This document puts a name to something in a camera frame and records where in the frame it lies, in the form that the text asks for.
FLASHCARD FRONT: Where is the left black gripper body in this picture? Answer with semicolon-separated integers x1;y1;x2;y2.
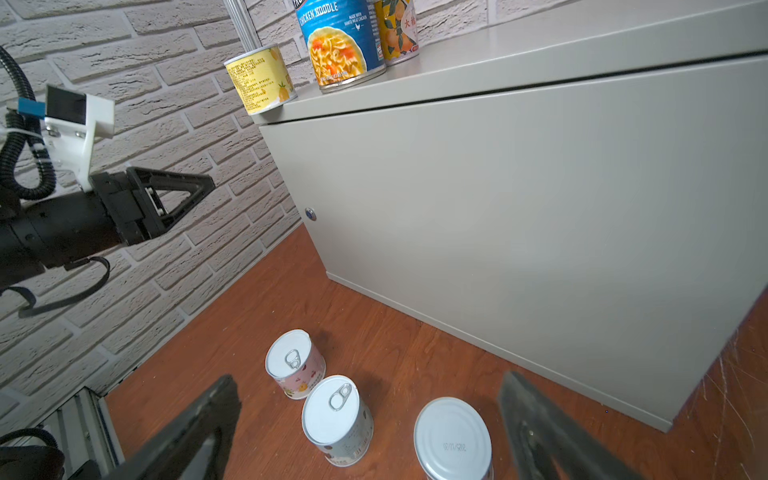
89;170;168;246

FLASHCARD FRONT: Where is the white can right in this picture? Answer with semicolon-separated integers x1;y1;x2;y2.
414;397;495;480

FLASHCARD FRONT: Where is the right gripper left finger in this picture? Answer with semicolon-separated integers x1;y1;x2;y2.
107;374;242;479

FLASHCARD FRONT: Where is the blue soup can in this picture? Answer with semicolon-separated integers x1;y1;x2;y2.
292;0;386;94

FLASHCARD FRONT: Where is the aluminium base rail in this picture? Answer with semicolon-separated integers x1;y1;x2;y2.
37;388;125;479

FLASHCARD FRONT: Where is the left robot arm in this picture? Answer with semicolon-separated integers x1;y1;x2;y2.
1;167;231;479

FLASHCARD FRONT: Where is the left aluminium corner post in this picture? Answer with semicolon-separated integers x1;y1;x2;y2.
223;0;262;52

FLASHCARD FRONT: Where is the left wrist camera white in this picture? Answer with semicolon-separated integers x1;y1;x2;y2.
17;85;115;192

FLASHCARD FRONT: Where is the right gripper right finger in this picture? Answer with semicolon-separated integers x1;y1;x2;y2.
498;371;641;479

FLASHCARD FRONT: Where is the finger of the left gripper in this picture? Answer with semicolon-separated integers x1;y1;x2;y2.
126;167;216;231

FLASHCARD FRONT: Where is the yellow labelled can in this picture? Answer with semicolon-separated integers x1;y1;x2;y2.
224;44;297;115

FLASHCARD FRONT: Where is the black corrugated cable hose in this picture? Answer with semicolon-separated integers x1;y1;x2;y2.
0;44;58;202

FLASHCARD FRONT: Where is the white can centre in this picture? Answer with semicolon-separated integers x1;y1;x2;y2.
302;375;374;468

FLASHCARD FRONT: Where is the white flat-lid can front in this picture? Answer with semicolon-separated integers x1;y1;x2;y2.
373;0;419;66

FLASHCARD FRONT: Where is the grey metal cabinet box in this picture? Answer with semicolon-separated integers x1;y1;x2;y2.
253;1;767;431

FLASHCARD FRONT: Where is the white can far left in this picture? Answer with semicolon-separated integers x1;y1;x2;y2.
265;329;327;400

